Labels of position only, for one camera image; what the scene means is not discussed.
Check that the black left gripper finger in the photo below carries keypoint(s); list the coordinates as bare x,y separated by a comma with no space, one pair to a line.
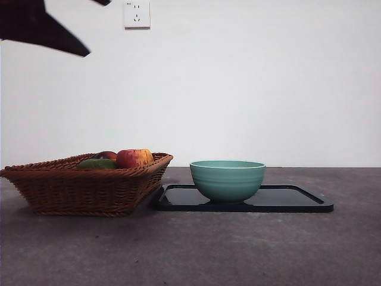
29,24
102,1

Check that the teal ribbed bowl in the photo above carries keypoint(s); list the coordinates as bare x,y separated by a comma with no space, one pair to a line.
227,184

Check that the dark red fruit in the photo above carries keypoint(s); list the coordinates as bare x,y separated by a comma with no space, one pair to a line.
107,155

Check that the green fruit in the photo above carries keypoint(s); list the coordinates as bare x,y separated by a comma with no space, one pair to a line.
96,164

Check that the red and yellow apple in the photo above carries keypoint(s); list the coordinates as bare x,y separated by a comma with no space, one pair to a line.
132,158

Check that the brown wicker basket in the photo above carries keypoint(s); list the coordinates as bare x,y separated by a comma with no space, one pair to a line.
83,190

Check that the black rectangular tray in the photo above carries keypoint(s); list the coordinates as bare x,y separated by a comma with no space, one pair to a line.
282,199

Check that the white wall power socket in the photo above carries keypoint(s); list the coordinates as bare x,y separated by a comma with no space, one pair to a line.
137,15

